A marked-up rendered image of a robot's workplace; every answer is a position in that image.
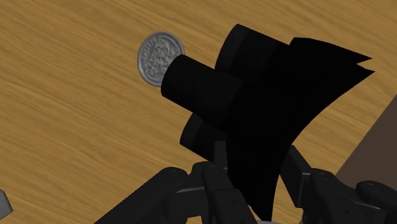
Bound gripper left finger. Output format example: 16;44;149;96
94;141;258;224

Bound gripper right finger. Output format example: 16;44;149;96
280;144;397;224

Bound black cylinder-and-fin shaped object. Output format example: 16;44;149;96
160;23;375;222

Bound silver embossed coin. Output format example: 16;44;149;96
137;31;186;88

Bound grey flat object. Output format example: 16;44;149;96
0;189;14;220

